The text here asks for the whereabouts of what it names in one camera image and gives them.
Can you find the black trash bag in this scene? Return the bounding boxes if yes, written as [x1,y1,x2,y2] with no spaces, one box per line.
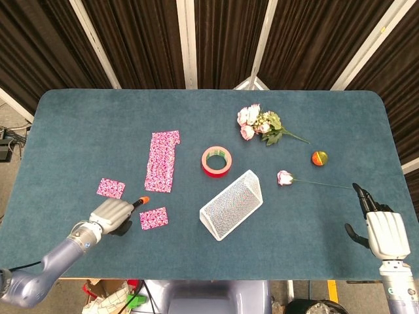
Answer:
[283,298,344,314]

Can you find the grey robot torso base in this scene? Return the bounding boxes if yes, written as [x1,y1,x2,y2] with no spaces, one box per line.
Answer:
[143,279,272,314]

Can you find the small pink patterned square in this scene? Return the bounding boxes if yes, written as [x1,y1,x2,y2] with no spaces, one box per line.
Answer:
[96,177,126,200]
[139,206,170,232]

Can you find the yellow floor tape strip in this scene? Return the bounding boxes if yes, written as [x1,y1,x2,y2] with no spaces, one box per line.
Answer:
[327,280,340,304]

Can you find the pink patterned cloth strip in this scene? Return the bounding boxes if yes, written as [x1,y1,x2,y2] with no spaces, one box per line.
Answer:
[143,130,182,194]

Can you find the white frame post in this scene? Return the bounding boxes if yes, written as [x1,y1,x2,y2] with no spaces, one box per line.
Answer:
[69,0,122,90]
[175,0,198,90]
[0,87,35,124]
[231,0,279,91]
[330,0,407,91]
[401,159,419,175]

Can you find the teal table cloth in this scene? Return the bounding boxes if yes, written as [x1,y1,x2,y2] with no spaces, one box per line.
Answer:
[1,88,412,281]

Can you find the cardboard box with paper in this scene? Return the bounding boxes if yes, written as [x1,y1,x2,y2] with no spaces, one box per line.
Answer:
[81,279,132,314]

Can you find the green plastic object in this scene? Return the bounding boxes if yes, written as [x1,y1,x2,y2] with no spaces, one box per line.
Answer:
[126,293,147,310]

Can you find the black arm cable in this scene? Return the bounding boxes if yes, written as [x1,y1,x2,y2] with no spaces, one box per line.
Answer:
[9,259,45,272]

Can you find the black power strip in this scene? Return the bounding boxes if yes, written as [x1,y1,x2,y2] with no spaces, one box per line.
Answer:
[0,137,14,162]

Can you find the pink artificial flower bouquet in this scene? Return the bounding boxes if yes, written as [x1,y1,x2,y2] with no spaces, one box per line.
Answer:
[236,103,311,147]

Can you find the red tape roll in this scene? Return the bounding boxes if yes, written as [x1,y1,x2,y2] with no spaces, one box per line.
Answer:
[200,146,233,179]

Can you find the white wire mesh basket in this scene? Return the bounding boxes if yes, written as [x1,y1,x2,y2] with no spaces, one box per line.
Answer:
[199,169,264,242]

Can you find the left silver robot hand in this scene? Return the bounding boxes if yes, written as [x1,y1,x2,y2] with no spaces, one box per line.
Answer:
[88,196,151,237]

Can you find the dark brown curtain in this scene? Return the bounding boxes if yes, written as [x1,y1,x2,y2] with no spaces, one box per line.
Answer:
[0,0,419,164]

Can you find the orange and green ball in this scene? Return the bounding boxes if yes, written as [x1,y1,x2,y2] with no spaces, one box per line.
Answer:
[310,150,329,167]

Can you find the single pink artificial rose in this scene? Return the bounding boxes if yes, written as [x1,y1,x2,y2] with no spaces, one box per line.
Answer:
[277,169,354,190]

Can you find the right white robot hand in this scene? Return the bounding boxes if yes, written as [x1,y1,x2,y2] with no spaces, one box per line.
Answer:
[344,183,412,261]

